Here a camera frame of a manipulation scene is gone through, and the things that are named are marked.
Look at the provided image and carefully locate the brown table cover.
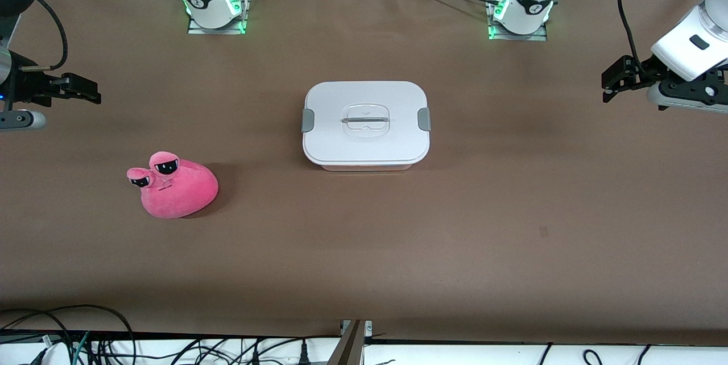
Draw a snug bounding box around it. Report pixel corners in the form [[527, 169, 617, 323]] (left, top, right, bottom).
[[0, 0, 728, 346]]

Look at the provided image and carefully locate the white shelf board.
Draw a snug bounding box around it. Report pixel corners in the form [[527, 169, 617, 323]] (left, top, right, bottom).
[[0, 335, 728, 365]]

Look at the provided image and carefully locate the pink plush toy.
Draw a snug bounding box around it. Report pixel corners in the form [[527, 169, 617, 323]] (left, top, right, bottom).
[[126, 151, 220, 219]]

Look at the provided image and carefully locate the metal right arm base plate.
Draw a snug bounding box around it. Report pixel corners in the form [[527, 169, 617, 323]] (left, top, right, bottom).
[[188, 0, 247, 35]]

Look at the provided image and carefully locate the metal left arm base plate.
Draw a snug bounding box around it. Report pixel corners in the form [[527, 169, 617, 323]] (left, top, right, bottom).
[[488, 0, 548, 42]]

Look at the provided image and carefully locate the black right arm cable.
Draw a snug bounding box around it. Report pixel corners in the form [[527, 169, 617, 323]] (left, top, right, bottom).
[[0, 0, 69, 73]]

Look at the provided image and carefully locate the white plastic box lid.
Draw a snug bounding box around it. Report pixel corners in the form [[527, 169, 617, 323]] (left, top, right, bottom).
[[301, 81, 431, 165]]

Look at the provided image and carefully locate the green cable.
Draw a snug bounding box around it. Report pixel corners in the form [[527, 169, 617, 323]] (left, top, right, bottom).
[[71, 331, 92, 365]]

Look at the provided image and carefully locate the translucent plastic box base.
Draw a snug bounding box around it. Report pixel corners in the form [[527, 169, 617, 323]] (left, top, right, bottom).
[[310, 157, 421, 172]]

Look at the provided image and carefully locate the black looped cable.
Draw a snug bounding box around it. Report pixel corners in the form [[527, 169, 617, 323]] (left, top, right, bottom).
[[0, 304, 137, 365]]

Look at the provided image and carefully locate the aluminium profile post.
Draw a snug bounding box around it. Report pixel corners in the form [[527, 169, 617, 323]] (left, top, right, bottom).
[[327, 320, 373, 365]]

